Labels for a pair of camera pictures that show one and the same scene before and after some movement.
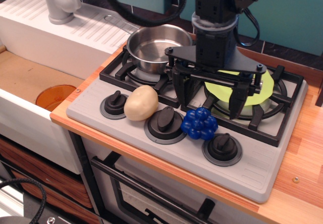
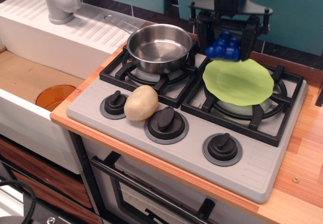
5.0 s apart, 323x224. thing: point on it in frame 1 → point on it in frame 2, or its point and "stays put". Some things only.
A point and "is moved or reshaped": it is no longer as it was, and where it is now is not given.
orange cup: x=50 y=97 stays put
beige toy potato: x=141 y=103 stays put
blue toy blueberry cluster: x=199 y=123 is moved or reshaped
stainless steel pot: x=146 y=44 stays put
